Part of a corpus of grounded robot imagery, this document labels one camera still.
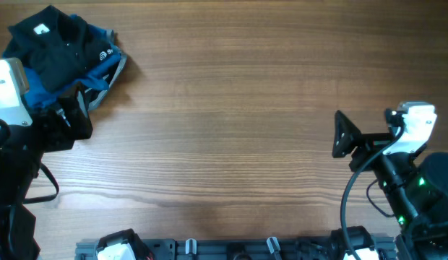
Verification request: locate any black t-shirt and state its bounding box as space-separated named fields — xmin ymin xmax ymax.
xmin=4 ymin=6 xmax=114 ymax=92

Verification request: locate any grey folded garment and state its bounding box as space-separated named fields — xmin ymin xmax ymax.
xmin=83 ymin=25 xmax=127 ymax=111

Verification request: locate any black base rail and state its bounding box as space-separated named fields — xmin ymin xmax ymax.
xmin=74 ymin=236 xmax=397 ymax=260

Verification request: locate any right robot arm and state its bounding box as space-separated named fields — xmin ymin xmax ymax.
xmin=332 ymin=103 xmax=448 ymax=259

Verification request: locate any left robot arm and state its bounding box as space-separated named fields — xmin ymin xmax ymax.
xmin=0 ymin=85 xmax=93 ymax=259

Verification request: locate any blue polo shirt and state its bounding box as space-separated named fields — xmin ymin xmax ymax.
xmin=25 ymin=24 xmax=127 ymax=111

